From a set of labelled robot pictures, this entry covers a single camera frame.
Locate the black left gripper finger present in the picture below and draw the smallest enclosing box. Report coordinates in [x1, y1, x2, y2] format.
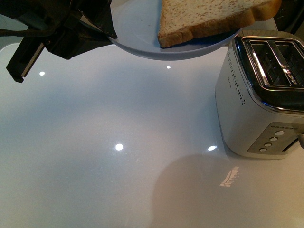
[6, 38, 44, 83]

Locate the black left gripper finger plate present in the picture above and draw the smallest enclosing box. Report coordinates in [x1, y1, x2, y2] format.
[95, 0, 117, 39]

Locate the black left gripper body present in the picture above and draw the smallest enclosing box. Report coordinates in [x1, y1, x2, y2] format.
[0, 0, 111, 59]

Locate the grey round plate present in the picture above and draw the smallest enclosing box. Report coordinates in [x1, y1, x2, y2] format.
[111, 0, 281, 60]

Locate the slice of bread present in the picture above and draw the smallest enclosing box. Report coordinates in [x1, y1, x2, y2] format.
[158, 0, 281, 48]

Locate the white chrome two-slot toaster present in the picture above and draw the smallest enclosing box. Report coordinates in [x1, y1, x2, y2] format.
[215, 30, 304, 160]

